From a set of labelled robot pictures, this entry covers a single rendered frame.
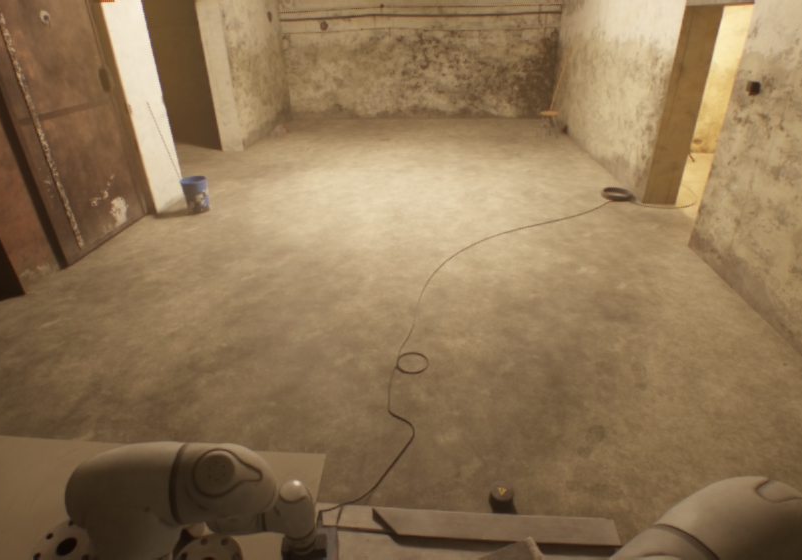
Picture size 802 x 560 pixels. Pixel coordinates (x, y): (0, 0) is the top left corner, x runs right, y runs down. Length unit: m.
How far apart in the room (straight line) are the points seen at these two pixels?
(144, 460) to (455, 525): 1.42
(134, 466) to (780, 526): 0.86
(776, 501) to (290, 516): 1.06
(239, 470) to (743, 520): 0.66
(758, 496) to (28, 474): 2.94
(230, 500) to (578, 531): 1.57
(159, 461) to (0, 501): 2.17
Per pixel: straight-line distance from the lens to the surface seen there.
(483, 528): 2.05
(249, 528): 1.39
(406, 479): 2.37
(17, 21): 5.21
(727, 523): 0.62
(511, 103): 11.18
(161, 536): 0.90
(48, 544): 2.33
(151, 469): 0.86
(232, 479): 0.79
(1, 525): 2.88
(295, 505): 1.33
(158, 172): 6.28
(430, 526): 2.04
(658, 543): 0.58
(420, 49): 10.99
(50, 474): 2.97
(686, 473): 2.72
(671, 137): 6.05
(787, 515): 0.66
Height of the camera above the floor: 1.90
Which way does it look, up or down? 29 degrees down
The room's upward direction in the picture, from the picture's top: 1 degrees counter-clockwise
